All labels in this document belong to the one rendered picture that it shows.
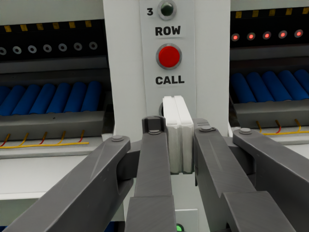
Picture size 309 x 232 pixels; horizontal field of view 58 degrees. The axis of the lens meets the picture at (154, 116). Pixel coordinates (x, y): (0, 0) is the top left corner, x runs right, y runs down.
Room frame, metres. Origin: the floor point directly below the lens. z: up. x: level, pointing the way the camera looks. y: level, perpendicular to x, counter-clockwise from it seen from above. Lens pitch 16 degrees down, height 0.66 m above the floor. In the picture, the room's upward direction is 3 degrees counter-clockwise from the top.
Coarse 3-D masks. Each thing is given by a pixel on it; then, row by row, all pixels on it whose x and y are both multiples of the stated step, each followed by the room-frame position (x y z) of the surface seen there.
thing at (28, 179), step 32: (0, 64) 0.39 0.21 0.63; (32, 64) 0.39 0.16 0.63; (64, 64) 0.39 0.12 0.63; (96, 64) 0.39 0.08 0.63; (0, 160) 0.27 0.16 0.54; (32, 160) 0.27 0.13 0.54; (64, 160) 0.26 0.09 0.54; (0, 192) 0.23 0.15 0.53; (32, 192) 0.23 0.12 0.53; (0, 224) 0.24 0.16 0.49
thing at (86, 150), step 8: (0, 152) 0.27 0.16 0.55; (8, 152) 0.27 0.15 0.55; (16, 152) 0.27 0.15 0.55; (24, 152) 0.27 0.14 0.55; (32, 152) 0.27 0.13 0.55; (40, 152) 0.27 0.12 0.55; (48, 152) 0.27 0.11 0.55; (56, 152) 0.27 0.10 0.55; (64, 152) 0.27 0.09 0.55; (72, 152) 0.27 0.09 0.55; (80, 152) 0.27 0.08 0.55; (88, 152) 0.27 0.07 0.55
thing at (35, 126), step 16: (80, 112) 0.30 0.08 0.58; (96, 112) 0.30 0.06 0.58; (0, 128) 0.29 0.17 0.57; (16, 128) 0.29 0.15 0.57; (32, 128) 0.29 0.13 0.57; (48, 128) 0.29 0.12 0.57; (64, 128) 0.29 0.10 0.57; (80, 128) 0.29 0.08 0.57; (96, 128) 0.29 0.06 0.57; (48, 144) 0.28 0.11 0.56; (64, 144) 0.27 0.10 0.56
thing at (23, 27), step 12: (24, 24) 0.37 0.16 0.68; (36, 24) 0.37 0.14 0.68; (48, 24) 0.37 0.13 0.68; (60, 24) 0.37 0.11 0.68; (72, 24) 0.37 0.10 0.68; (84, 24) 0.37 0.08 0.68; (96, 24) 0.37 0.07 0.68; (0, 36) 0.38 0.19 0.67; (12, 36) 0.38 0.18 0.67; (24, 36) 0.38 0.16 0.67; (36, 36) 0.38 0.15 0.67; (48, 36) 0.38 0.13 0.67; (60, 36) 0.38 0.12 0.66; (72, 36) 0.38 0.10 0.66; (84, 36) 0.38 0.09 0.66; (96, 36) 0.38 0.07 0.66; (12, 48) 0.39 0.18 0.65; (24, 48) 0.39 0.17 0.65; (36, 48) 0.39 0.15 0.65; (72, 48) 0.39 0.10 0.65; (84, 48) 0.39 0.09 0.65; (0, 60) 0.39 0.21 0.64
